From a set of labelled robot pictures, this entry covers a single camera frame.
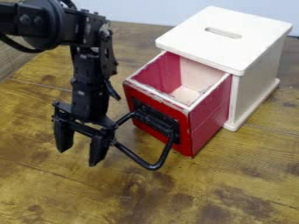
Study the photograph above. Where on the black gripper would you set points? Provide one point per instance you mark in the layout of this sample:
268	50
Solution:
89	108

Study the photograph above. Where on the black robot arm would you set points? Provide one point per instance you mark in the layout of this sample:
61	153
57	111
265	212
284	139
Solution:
38	25

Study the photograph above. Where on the red wooden drawer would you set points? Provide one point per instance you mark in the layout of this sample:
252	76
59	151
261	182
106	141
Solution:
189	92

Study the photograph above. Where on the white wooden box cabinet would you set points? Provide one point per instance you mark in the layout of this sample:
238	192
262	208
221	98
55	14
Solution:
242	45

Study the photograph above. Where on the black metal drawer handle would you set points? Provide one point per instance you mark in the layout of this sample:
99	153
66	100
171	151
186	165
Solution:
154	125

